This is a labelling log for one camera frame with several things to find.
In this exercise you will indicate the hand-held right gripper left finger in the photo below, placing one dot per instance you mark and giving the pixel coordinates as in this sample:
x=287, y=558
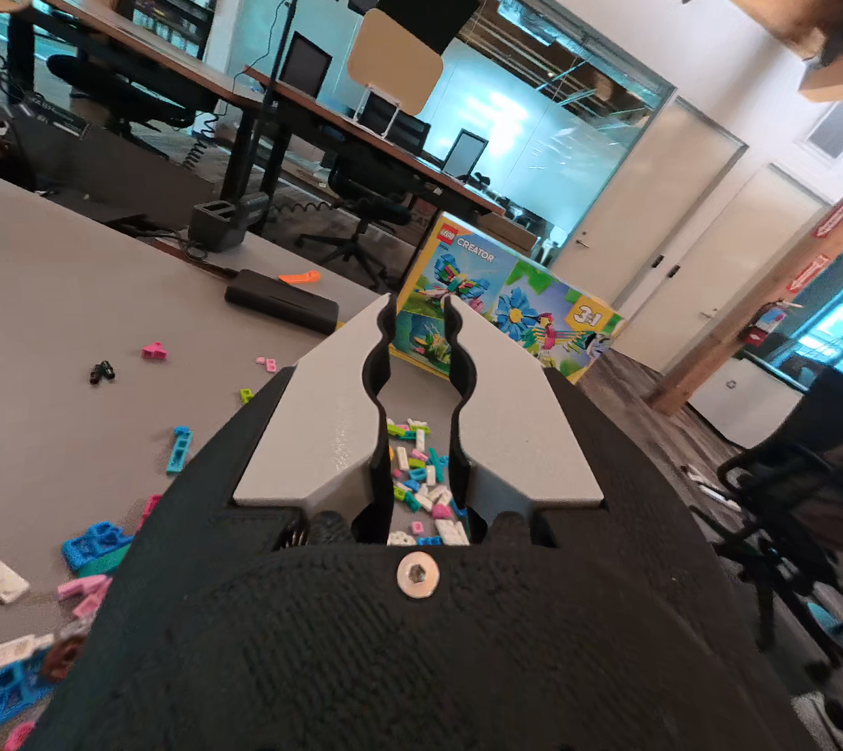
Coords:
x=309, y=435

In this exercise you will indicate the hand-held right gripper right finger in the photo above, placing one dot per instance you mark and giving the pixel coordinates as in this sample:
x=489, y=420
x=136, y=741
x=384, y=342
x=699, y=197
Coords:
x=527, y=435

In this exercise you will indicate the pile of colourful bricks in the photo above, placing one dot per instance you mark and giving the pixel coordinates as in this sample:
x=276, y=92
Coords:
x=421, y=481

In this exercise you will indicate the grey desk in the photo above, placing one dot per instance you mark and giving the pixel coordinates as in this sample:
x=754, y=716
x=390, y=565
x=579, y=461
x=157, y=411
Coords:
x=99, y=277

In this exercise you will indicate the small pink brick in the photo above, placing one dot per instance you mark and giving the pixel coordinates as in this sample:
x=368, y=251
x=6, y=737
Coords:
x=267, y=364

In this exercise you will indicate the teal long brick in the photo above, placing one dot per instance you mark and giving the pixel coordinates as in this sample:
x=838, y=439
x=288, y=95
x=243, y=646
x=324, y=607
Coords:
x=179, y=448

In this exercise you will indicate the colourful toy box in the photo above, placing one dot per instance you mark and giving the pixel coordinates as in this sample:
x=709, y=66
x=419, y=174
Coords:
x=527, y=303

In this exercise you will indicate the black power bank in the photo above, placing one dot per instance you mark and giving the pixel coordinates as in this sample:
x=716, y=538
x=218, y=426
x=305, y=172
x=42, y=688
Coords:
x=283, y=303

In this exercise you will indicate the small orange brick separator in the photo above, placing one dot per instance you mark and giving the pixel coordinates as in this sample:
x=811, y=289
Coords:
x=300, y=277

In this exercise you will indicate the small black brick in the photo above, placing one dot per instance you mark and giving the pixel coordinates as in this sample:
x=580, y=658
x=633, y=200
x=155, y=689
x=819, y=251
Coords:
x=102, y=372

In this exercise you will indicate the white recycling bin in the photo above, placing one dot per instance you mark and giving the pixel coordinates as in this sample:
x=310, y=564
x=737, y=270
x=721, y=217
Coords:
x=744, y=399

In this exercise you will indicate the grey charger dock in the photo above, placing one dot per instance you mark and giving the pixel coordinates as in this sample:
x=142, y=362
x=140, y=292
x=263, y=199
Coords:
x=217, y=227

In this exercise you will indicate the black office chair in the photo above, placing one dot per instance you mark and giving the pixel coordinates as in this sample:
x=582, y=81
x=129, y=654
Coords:
x=790, y=487
x=362, y=191

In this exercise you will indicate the white door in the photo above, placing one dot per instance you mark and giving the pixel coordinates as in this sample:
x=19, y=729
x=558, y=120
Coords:
x=658, y=198
x=724, y=264

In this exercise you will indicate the red fire extinguisher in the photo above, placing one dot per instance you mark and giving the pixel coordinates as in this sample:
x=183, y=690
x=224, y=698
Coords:
x=767, y=322

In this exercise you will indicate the black monitor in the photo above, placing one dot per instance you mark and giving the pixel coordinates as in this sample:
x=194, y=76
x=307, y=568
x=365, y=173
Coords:
x=408, y=129
x=465, y=155
x=306, y=66

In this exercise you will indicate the wooden office table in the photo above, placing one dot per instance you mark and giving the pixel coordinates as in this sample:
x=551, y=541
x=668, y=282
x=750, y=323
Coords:
x=132, y=33
x=395, y=148

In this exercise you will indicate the white plate brick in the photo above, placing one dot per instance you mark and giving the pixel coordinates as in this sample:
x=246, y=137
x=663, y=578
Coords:
x=10, y=583

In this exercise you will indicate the tan rounded panel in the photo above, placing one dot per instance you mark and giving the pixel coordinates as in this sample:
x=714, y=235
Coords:
x=395, y=63

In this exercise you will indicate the black storage rack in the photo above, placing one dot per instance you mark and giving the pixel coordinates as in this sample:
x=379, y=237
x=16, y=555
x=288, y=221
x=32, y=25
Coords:
x=164, y=20

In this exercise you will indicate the wooden post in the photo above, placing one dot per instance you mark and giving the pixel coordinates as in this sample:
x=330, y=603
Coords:
x=724, y=329

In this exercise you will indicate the wall vent grille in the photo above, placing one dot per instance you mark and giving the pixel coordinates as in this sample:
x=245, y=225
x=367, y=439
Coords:
x=826, y=132

